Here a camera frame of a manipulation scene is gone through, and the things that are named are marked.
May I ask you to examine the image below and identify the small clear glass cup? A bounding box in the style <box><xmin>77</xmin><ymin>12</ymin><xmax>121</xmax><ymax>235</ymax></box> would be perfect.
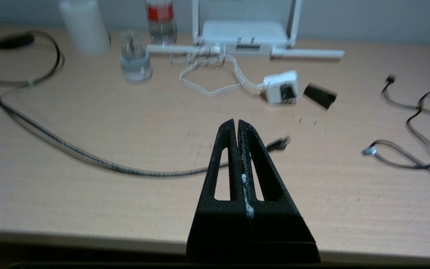
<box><xmin>120</xmin><ymin>32</ymin><xmax>153</xmax><ymax>83</ymax></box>

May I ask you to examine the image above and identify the plastic bottle with red cap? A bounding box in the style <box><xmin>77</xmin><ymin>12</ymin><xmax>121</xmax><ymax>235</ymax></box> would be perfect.
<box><xmin>145</xmin><ymin>0</ymin><xmax>178</xmax><ymax>44</ymax></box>

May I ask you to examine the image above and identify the black ethernet cable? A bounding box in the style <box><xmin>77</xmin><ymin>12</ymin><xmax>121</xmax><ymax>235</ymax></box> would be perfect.
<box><xmin>0</xmin><ymin>82</ymin><xmax>292</xmax><ymax>178</ymax></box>

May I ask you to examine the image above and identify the black cable with oval plug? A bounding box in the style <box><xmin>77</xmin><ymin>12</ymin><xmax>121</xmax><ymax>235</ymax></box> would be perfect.
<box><xmin>0</xmin><ymin>31</ymin><xmax>65</xmax><ymax>105</ymax></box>

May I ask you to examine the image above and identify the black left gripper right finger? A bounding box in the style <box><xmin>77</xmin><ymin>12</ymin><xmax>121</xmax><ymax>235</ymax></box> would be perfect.
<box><xmin>237</xmin><ymin>120</ymin><xmax>321</xmax><ymax>263</ymax></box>

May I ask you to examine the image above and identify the small black clip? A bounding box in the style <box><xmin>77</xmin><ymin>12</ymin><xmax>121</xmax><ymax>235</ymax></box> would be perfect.
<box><xmin>303</xmin><ymin>82</ymin><xmax>338</xmax><ymax>110</ymax></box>

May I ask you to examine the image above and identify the white router with antennas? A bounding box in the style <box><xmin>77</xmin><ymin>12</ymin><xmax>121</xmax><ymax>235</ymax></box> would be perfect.
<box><xmin>146</xmin><ymin>0</ymin><xmax>345</xmax><ymax>61</ymax></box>

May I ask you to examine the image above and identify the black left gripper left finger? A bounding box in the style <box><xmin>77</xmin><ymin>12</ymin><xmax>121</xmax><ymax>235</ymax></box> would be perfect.
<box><xmin>186</xmin><ymin>119</ymin><xmax>255</xmax><ymax>263</ymax></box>

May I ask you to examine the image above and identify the white adapter cord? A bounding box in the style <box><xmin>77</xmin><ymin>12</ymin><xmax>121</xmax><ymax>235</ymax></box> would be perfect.
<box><xmin>170</xmin><ymin>52</ymin><xmax>266</xmax><ymax>98</ymax></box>

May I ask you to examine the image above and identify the white cup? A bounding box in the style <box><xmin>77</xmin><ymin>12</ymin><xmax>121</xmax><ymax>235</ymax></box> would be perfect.
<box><xmin>59</xmin><ymin>0</ymin><xmax>111</xmax><ymax>56</ymax></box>

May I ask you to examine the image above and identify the black USB cable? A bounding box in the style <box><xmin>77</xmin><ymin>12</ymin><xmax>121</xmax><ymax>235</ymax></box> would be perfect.
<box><xmin>362</xmin><ymin>74</ymin><xmax>430</xmax><ymax>174</ymax></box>

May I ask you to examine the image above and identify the white power adapter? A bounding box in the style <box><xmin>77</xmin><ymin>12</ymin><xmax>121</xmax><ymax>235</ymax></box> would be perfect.
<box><xmin>262</xmin><ymin>70</ymin><xmax>300</xmax><ymax>105</ymax></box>

